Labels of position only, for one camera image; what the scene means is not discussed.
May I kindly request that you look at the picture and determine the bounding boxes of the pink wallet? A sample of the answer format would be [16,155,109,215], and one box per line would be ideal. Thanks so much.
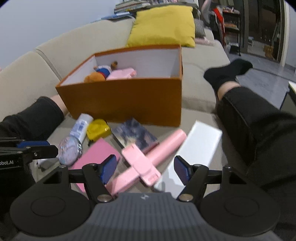
[106,68,137,80]

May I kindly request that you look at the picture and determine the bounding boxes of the brown plush toy blue shirt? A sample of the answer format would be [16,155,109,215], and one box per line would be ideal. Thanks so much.
[84,61,118,83]

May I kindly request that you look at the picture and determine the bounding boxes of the pink notebook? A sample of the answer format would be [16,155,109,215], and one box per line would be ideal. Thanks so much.
[70,138,121,184]

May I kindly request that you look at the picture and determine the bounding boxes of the dark illustrated card booklet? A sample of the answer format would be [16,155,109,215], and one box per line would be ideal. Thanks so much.
[112,118,159,153]

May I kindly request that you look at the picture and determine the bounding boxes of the left leg black trousers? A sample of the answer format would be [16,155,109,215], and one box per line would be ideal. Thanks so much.
[1,94,68,141]

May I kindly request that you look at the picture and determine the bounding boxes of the yellow cushion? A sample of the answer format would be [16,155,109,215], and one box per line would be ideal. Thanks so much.
[126,5,195,48]

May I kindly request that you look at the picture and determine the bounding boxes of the leg black trousers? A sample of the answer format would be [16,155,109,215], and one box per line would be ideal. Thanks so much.
[1,94,68,141]
[215,86,296,232]

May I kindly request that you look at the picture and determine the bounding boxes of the beige sofa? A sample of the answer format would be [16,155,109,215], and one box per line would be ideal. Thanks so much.
[0,18,232,186]

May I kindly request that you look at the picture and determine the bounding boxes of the right leg black trousers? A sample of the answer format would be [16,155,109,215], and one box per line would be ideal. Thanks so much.
[215,86,296,232]

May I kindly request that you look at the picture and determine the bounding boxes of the orange cardboard box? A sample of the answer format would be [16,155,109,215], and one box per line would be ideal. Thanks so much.
[56,45,183,126]

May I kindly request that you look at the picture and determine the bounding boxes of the round glitter compact mirror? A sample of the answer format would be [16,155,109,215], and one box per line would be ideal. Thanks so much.
[58,136,83,166]

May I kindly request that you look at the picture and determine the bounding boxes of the white box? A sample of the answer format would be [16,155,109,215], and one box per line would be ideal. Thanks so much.
[154,121,222,198]

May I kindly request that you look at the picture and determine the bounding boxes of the yellow tape measure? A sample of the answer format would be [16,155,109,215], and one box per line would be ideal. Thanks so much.
[86,119,112,142]

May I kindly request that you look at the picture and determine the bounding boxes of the stack of books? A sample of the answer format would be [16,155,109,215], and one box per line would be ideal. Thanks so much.
[114,1,151,14]

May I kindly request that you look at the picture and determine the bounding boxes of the right black sock foot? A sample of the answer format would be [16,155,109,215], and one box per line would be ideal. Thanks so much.
[204,59,253,93]

